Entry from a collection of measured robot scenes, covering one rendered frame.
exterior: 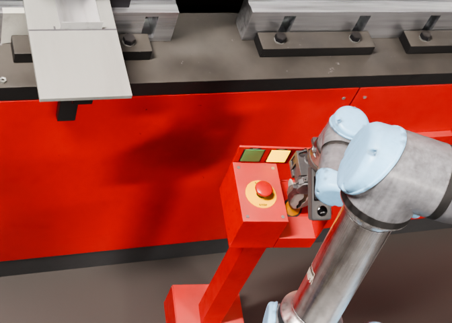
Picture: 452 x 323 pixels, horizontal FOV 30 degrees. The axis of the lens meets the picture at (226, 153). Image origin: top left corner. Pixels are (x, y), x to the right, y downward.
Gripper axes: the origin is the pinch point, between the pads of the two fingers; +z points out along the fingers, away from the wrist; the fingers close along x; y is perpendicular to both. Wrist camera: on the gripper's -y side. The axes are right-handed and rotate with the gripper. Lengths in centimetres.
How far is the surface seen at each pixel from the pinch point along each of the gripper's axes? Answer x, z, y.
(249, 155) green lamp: 12.0, -7.4, 9.4
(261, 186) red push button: 10.4, -7.7, 1.4
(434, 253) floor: -82, 75, 20
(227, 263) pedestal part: 8.2, 29.8, -1.2
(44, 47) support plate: 58, -25, 22
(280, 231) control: 5.2, -1.2, -6.4
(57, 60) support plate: 56, -25, 19
